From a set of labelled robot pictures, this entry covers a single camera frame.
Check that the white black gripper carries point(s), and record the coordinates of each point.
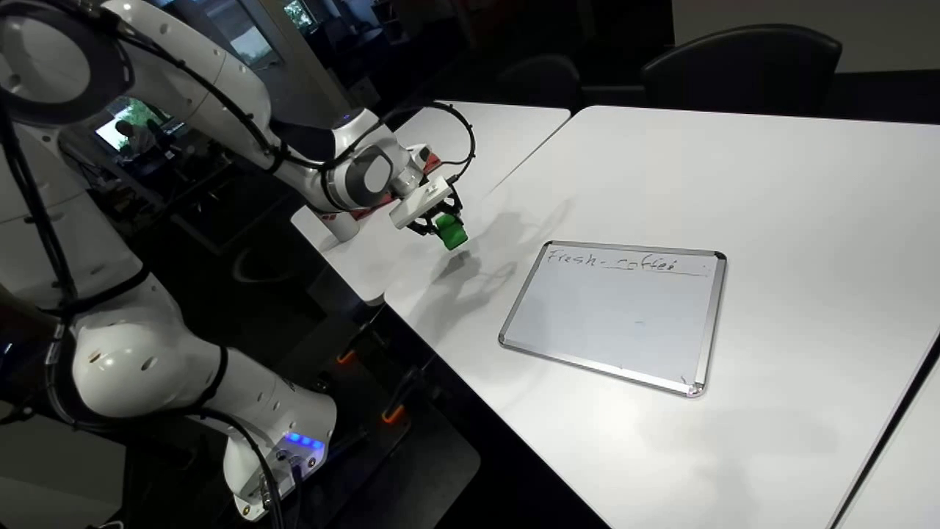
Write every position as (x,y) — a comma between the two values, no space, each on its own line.
(423,208)

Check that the green duster block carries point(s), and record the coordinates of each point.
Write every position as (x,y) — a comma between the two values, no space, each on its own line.
(449,231)

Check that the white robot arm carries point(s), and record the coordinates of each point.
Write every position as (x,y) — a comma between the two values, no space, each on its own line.
(119,343)

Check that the small framed white board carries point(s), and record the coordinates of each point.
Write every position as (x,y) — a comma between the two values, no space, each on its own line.
(631,314)

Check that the computer monitor screen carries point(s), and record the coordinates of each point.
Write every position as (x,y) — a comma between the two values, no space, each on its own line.
(133,127)

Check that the black office chair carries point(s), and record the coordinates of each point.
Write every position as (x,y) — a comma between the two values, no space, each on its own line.
(746,70)

